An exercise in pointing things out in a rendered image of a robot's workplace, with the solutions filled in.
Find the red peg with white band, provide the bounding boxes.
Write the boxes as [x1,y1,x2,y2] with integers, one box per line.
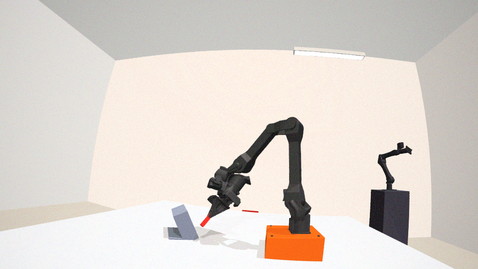
[200,216,210,227]

